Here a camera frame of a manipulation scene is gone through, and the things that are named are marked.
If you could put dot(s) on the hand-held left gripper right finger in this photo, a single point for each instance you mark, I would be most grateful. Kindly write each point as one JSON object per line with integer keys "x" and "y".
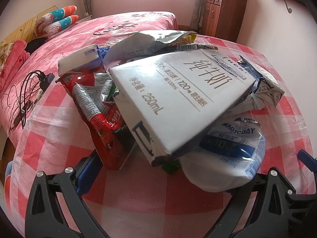
{"x": 270, "y": 191}

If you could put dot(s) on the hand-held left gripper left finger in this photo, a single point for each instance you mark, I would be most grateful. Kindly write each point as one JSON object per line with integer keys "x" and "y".
{"x": 86, "y": 171}

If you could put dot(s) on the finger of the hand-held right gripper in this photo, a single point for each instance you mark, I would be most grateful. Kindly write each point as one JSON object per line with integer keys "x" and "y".
{"x": 307, "y": 160}

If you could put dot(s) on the red snack bag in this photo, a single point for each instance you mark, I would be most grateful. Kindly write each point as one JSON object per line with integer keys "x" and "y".
{"x": 99, "y": 119}

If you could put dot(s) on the large white milk carton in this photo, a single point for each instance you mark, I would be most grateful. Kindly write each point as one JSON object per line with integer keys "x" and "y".
{"x": 178, "y": 91}

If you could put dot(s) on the red white checkered tablecloth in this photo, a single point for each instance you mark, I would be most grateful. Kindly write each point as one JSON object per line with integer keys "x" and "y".
{"x": 148, "y": 203}

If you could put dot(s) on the green wrapper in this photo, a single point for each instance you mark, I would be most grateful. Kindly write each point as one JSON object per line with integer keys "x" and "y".
{"x": 171, "y": 167}

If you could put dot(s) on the small crumpled milk carton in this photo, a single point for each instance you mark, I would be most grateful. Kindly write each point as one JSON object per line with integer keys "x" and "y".
{"x": 267, "y": 84}

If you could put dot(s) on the white power strip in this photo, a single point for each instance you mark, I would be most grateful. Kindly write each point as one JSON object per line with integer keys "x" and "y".
{"x": 37, "y": 98}

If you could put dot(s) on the dark power adapter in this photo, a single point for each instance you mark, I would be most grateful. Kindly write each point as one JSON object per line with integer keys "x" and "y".
{"x": 48, "y": 79}

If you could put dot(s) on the small white blue carton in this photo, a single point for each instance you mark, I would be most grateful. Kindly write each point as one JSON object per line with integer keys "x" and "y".
{"x": 79, "y": 60}

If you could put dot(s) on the black clothing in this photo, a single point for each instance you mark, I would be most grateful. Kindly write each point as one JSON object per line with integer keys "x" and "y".
{"x": 34, "y": 45}

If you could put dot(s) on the folded pink blanket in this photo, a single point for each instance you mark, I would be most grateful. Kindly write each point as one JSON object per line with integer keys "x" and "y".
{"x": 17, "y": 54}

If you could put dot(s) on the large white plastic bag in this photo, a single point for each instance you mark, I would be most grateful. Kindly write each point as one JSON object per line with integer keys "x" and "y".
{"x": 138, "y": 44}

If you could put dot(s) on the bed with pink sheet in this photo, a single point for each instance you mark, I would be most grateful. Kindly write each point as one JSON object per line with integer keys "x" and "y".
{"x": 99, "y": 29}

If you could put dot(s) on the floral pillow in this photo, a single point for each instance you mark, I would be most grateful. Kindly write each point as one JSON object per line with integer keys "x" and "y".
{"x": 4, "y": 52}

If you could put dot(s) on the cartoon print pillow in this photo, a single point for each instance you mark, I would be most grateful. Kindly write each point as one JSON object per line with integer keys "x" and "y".
{"x": 57, "y": 26}
{"x": 62, "y": 11}

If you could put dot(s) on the yellow headboard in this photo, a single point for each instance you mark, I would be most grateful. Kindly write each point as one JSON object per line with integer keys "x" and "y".
{"x": 22, "y": 29}

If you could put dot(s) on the brown wooden cabinet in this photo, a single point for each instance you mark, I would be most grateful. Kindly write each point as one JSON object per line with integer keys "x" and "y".
{"x": 230, "y": 14}

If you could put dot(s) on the yellow snack wrapper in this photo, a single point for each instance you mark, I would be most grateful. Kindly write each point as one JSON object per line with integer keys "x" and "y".
{"x": 188, "y": 38}

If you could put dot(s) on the grey curtain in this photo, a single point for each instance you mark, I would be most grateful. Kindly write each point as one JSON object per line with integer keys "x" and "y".
{"x": 198, "y": 7}

